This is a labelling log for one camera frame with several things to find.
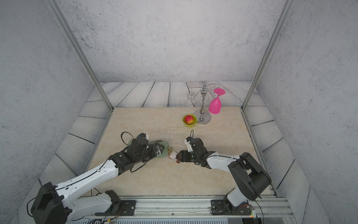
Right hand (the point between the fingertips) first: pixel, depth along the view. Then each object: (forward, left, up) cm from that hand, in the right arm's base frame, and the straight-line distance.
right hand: (180, 156), depth 87 cm
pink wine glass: (+31, -24, +14) cm, 41 cm away
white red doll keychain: (+2, +5, -1) cm, 5 cm away
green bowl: (+29, -10, -2) cm, 30 cm away
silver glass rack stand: (+36, -17, -5) cm, 40 cm away
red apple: (+29, -5, +2) cm, 29 cm away
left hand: (-1, +9, +10) cm, 14 cm away
